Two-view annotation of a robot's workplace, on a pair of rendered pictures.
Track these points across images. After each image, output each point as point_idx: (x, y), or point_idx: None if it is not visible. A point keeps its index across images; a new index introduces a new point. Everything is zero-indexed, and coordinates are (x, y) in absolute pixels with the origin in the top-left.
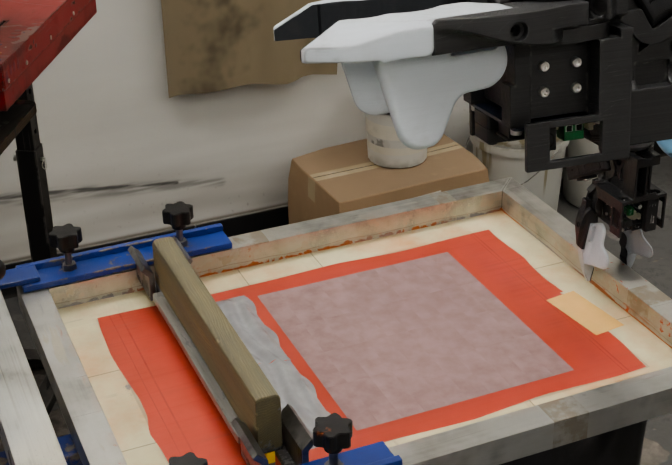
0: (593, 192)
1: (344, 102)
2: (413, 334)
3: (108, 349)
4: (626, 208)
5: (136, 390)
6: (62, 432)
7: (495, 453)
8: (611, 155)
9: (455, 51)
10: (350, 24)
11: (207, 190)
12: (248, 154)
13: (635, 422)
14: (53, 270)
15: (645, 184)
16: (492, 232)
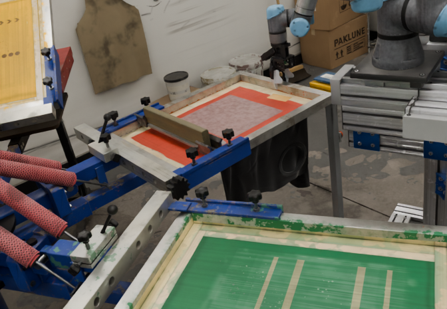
0: (272, 60)
1: (156, 84)
2: (231, 115)
3: (140, 143)
4: (284, 62)
5: (155, 149)
6: (94, 216)
7: (272, 132)
8: None
9: None
10: None
11: None
12: (127, 109)
13: (306, 117)
14: (111, 127)
15: (288, 52)
16: (241, 86)
